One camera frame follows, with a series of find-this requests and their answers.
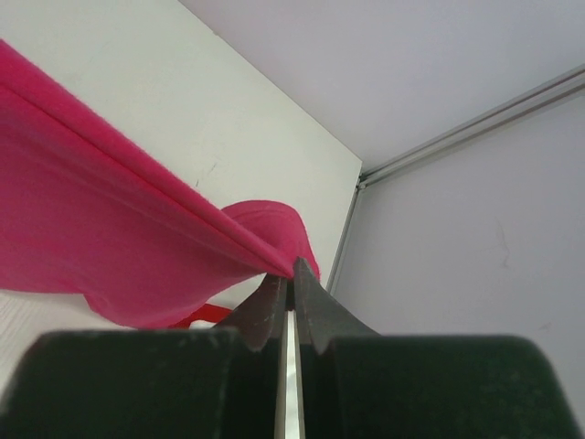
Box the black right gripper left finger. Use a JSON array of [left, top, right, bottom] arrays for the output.
[[1, 276, 288, 438]]

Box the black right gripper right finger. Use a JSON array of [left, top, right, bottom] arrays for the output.
[[292, 259, 577, 438]]

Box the magenta t-shirt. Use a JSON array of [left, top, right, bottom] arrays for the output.
[[1, 44, 316, 328]]

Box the red folded t-shirt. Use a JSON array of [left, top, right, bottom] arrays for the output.
[[170, 304, 232, 329]]

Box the aluminium frame post right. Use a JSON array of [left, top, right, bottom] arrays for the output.
[[326, 65, 584, 294]]

